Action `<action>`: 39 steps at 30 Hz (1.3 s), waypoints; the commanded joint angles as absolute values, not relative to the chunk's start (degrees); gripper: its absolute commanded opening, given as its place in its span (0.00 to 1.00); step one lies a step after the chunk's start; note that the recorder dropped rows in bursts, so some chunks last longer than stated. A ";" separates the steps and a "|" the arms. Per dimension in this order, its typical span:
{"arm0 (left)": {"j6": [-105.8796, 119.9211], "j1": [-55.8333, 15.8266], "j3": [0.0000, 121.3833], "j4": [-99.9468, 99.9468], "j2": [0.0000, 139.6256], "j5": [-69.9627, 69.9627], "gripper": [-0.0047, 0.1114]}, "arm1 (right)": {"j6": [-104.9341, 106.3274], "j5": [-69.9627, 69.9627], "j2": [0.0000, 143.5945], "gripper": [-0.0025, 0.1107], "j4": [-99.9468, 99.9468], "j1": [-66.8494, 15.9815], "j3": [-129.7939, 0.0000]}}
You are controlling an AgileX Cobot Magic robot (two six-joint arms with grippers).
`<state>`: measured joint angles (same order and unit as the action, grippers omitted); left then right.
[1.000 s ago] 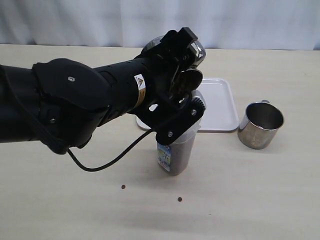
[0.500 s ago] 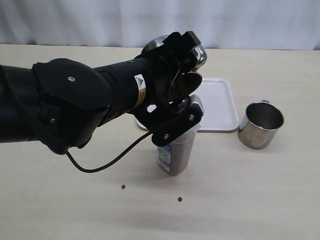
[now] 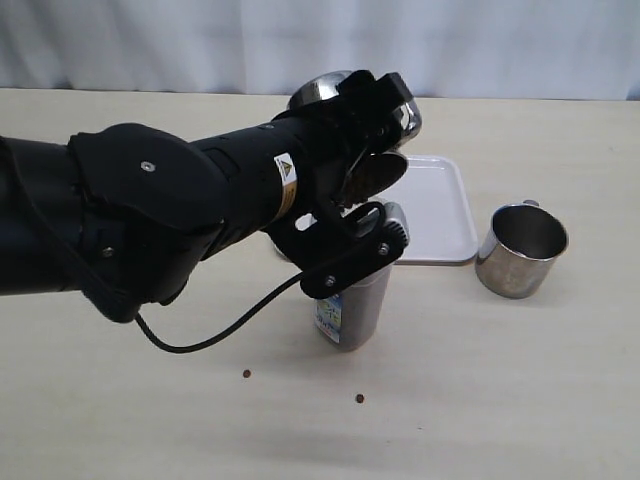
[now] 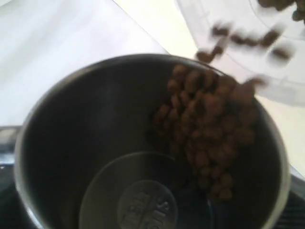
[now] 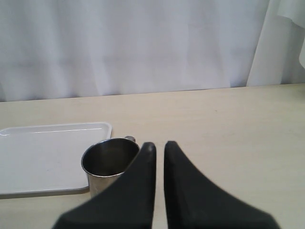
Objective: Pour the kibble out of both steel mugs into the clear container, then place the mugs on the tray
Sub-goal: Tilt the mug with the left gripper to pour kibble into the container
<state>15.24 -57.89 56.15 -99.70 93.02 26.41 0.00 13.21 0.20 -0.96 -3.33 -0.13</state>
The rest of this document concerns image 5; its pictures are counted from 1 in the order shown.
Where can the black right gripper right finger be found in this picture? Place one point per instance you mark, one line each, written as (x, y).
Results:
(194, 202)

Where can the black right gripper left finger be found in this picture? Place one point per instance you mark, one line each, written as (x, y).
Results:
(128, 203)

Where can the steel mug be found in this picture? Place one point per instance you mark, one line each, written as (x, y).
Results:
(106, 160)

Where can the white plastic tray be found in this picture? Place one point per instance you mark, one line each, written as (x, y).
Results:
(45, 160)

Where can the white curtain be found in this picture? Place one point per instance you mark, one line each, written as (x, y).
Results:
(76, 48)

